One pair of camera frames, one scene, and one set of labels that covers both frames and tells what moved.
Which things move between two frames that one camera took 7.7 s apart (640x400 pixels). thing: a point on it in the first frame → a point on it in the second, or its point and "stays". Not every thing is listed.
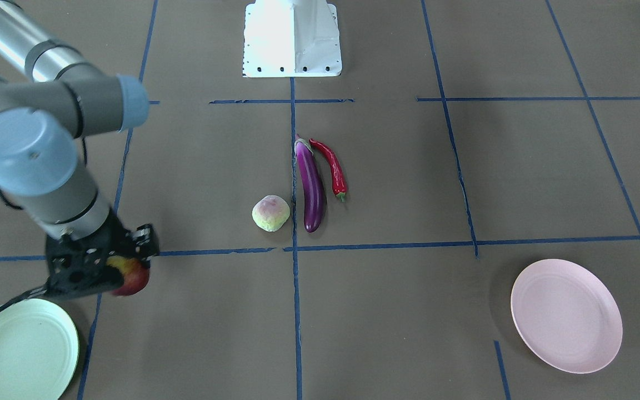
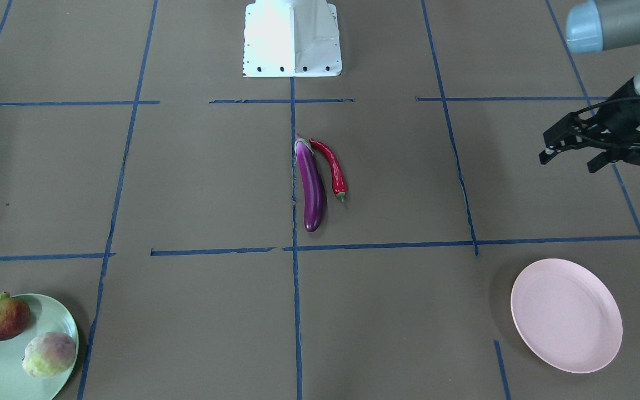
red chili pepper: (339, 183) stays
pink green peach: (270, 213) → (49, 354)
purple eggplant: (312, 192) stays
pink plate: (566, 316) stays
